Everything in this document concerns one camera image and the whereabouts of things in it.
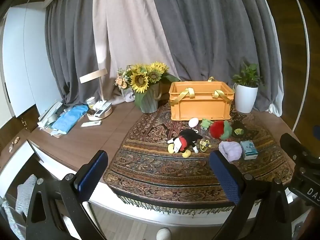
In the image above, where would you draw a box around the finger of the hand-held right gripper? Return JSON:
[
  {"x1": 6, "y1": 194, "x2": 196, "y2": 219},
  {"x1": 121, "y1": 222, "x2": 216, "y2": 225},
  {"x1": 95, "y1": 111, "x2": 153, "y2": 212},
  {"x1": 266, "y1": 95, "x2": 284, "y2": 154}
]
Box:
[{"x1": 279, "y1": 132, "x2": 320, "y2": 173}]

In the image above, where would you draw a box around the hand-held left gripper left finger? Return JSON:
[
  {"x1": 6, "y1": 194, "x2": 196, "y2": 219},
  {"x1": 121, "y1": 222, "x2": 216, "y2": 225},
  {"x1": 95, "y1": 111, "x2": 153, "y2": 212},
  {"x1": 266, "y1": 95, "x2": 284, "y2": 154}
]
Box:
[{"x1": 26, "y1": 150, "x2": 109, "y2": 240}]

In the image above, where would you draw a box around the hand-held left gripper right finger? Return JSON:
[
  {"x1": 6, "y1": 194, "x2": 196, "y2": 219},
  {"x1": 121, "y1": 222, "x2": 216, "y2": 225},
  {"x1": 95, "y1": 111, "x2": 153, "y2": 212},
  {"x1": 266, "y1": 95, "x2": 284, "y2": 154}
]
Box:
[{"x1": 209, "y1": 150, "x2": 293, "y2": 240}]

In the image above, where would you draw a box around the light blue tissue packet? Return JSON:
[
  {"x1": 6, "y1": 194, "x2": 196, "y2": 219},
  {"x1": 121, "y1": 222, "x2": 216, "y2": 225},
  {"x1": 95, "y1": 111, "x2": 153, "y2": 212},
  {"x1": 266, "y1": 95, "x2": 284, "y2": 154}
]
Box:
[{"x1": 240, "y1": 140, "x2": 258, "y2": 161}]

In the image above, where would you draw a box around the red and green fluffy toy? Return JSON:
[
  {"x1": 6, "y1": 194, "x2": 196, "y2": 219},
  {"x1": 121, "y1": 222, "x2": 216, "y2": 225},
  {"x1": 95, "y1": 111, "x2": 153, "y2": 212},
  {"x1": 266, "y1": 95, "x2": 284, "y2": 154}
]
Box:
[{"x1": 209, "y1": 120, "x2": 233, "y2": 141}]

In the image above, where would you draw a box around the orange plastic crate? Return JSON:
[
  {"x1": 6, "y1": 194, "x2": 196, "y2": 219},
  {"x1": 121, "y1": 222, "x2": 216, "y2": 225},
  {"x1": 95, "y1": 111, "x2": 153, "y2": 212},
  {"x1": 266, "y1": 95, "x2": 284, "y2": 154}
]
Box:
[{"x1": 168, "y1": 76, "x2": 235, "y2": 121}]

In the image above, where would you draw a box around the purple fluffy cloth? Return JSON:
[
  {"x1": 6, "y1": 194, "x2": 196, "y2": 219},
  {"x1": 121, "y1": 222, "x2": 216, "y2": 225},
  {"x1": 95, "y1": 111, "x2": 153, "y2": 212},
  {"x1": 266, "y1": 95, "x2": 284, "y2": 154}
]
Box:
[{"x1": 219, "y1": 141, "x2": 243, "y2": 163}]

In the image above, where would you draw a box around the small green yellow toy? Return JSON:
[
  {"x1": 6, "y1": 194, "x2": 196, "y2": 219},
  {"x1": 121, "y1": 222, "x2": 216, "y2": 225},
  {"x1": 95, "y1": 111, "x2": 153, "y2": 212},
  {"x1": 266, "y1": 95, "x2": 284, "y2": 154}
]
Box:
[{"x1": 199, "y1": 140, "x2": 212, "y2": 153}]

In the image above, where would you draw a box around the white remote control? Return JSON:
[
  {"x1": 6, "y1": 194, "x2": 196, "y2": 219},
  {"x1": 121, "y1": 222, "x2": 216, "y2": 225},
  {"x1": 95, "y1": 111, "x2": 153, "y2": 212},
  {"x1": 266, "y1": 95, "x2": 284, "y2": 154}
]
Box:
[{"x1": 81, "y1": 120, "x2": 103, "y2": 128}]

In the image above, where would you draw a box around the dark green yellow toy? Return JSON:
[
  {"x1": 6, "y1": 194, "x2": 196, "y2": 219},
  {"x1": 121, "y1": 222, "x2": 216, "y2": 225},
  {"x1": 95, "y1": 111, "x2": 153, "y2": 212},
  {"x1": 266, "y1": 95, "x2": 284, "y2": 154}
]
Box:
[{"x1": 231, "y1": 122, "x2": 248, "y2": 138}]

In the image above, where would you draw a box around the black and red mouse plush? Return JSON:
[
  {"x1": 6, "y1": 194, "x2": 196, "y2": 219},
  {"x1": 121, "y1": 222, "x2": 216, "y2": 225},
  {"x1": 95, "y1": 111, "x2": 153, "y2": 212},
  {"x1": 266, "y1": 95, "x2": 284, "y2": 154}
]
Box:
[{"x1": 167, "y1": 129, "x2": 203, "y2": 158}]

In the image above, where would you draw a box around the green frog plush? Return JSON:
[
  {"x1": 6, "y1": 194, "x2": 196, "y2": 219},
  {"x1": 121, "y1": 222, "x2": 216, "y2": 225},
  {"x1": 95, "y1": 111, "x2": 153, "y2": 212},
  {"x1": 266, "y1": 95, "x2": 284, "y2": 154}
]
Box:
[{"x1": 200, "y1": 118, "x2": 214, "y2": 131}]

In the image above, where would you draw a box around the blue cloth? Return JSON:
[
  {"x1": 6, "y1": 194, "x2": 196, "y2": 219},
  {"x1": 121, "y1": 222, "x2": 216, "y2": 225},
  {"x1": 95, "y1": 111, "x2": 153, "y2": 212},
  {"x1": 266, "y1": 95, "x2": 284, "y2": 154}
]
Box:
[{"x1": 51, "y1": 104, "x2": 89, "y2": 134}]

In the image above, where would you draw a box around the round wooden tray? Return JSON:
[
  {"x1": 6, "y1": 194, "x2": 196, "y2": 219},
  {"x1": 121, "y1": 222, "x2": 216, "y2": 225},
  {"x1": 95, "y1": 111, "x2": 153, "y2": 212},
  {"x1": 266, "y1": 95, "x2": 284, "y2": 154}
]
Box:
[{"x1": 87, "y1": 104, "x2": 113, "y2": 121}]

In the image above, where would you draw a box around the patterned paisley table cloth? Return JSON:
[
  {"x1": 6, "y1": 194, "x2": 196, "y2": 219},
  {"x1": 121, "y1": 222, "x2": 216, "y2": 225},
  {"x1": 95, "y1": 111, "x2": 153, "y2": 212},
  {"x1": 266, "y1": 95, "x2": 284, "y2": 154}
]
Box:
[{"x1": 104, "y1": 102, "x2": 294, "y2": 217}]

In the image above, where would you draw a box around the striped cloth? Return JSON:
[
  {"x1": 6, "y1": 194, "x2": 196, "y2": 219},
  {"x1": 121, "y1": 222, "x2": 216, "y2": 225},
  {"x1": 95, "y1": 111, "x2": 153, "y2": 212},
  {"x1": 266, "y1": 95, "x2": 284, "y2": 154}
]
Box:
[{"x1": 15, "y1": 174, "x2": 38, "y2": 216}]

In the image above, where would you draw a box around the green plant in white pot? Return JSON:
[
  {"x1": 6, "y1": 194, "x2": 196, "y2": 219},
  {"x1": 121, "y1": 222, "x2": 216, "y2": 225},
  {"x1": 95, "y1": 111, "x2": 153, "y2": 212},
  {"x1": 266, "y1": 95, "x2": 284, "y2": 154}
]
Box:
[{"x1": 231, "y1": 61, "x2": 264, "y2": 114}]

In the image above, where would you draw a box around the long white box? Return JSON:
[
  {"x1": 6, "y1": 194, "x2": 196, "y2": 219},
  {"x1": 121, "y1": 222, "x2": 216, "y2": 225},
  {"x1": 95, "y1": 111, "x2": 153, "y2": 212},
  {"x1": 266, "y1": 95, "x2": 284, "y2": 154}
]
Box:
[{"x1": 37, "y1": 100, "x2": 63, "y2": 128}]

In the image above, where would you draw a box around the white slipper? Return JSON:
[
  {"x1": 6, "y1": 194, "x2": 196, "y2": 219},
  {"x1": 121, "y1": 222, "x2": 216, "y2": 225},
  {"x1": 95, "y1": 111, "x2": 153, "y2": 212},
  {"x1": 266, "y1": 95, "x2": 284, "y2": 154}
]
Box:
[{"x1": 156, "y1": 228, "x2": 172, "y2": 240}]

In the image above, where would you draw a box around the brown wooden drawer cabinet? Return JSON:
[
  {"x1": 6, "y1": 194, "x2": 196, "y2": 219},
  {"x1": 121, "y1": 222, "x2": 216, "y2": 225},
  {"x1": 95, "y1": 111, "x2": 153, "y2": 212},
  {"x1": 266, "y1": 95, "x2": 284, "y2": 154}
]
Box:
[{"x1": 0, "y1": 105, "x2": 39, "y2": 172}]

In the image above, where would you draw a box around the grey-green ribbed vase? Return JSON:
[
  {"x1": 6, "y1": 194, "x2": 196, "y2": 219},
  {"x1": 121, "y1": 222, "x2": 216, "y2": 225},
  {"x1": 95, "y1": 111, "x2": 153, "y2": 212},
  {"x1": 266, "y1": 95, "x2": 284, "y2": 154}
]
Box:
[{"x1": 134, "y1": 82, "x2": 160, "y2": 113}]

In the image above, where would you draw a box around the small peach flower bouquet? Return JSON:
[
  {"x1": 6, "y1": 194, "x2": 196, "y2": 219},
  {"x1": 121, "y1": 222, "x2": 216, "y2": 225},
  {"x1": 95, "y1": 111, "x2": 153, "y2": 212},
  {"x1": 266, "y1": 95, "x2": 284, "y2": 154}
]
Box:
[{"x1": 114, "y1": 66, "x2": 136, "y2": 103}]

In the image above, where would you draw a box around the dark wooden box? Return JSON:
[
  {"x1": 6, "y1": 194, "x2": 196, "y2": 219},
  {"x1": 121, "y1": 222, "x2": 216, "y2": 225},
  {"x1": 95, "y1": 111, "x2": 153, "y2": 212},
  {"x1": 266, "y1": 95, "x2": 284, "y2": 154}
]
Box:
[{"x1": 157, "y1": 80, "x2": 173, "y2": 106}]

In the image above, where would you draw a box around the sunflower bouquet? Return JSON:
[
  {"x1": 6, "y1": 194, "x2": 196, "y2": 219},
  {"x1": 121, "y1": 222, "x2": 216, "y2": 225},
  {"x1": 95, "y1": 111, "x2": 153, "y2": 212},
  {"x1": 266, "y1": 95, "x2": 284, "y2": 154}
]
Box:
[{"x1": 127, "y1": 61, "x2": 181, "y2": 94}]

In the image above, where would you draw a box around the grey curtain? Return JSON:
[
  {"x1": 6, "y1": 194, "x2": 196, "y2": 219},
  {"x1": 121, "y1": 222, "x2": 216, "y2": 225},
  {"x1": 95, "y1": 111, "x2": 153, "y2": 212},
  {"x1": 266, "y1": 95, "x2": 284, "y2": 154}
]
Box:
[
  {"x1": 147, "y1": 0, "x2": 285, "y2": 113},
  {"x1": 44, "y1": 0, "x2": 108, "y2": 106}
]

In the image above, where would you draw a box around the white cabinet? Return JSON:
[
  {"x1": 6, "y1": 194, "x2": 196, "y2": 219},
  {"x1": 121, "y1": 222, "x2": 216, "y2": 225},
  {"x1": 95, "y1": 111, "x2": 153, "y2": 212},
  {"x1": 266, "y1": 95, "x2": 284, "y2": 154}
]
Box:
[{"x1": 0, "y1": 1, "x2": 61, "y2": 118}]

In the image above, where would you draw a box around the beige curtain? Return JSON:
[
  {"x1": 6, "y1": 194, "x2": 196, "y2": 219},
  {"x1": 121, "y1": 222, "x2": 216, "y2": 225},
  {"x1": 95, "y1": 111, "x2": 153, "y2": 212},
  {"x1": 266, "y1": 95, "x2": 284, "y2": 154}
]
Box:
[{"x1": 93, "y1": 0, "x2": 181, "y2": 105}]

